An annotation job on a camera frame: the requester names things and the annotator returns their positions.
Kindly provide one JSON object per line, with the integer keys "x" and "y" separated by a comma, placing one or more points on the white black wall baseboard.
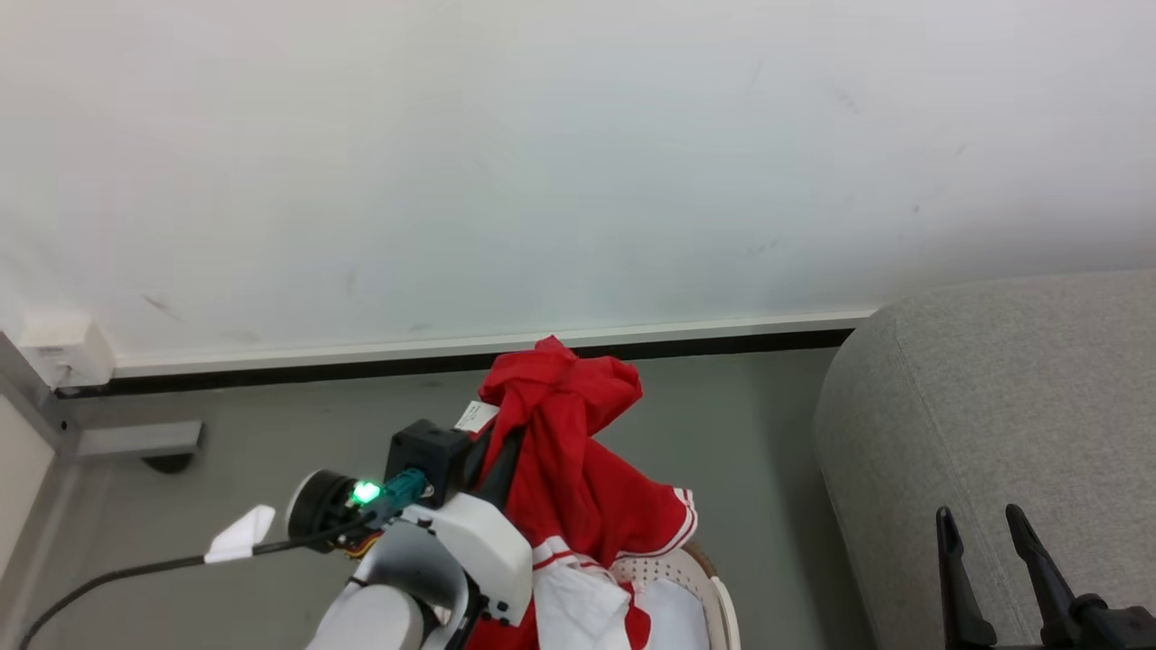
{"x": 361, "y": 359}

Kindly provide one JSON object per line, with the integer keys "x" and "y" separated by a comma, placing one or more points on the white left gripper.
{"x": 492, "y": 551}

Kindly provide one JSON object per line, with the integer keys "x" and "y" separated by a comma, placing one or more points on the white plastic laundry basket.
{"x": 695, "y": 578}

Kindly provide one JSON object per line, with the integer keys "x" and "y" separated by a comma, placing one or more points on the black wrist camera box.
{"x": 426, "y": 451}

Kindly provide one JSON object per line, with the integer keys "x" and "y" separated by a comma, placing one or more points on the pale white cloth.
{"x": 677, "y": 618}

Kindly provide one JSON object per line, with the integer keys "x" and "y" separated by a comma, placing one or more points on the red garment with white trim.
{"x": 578, "y": 451}

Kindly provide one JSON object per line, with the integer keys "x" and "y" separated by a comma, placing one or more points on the grey fabric sofa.
{"x": 993, "y": 406}

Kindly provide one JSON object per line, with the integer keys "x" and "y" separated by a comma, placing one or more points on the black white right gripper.
{"x": 1115, "y": 630}

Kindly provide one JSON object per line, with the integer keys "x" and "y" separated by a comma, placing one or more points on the white wall box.
{"x": 68, "y": 354}

